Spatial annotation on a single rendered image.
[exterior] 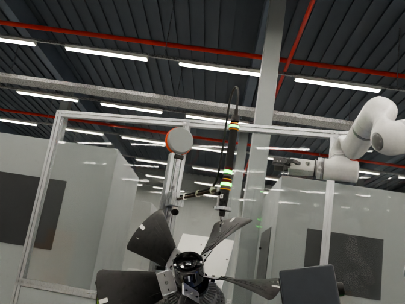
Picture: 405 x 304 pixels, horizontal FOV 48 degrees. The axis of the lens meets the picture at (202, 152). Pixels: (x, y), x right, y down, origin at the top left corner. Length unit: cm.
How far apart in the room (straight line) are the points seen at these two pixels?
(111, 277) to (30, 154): 233
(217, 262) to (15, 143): 239
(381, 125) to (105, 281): 112
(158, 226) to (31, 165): 216
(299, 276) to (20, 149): 333
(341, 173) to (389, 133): 46
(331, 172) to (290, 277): 90
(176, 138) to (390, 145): 143
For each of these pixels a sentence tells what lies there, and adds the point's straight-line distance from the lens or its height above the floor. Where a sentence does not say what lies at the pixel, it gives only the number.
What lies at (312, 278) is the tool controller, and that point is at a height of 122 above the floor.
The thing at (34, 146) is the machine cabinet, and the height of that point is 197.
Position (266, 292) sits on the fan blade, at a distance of 172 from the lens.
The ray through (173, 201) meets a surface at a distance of 238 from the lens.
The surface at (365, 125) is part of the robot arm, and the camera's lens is 159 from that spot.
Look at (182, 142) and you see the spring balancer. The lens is 257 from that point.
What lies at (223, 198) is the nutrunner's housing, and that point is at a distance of 184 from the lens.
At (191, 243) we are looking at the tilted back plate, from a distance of 227.
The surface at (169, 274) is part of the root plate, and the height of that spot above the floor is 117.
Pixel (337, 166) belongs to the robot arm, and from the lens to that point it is 182.
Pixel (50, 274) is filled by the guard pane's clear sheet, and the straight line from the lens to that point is 290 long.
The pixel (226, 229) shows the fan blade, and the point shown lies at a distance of 197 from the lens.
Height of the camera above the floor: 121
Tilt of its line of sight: 14 degrees up
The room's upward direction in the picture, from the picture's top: 9 degrees clockwise
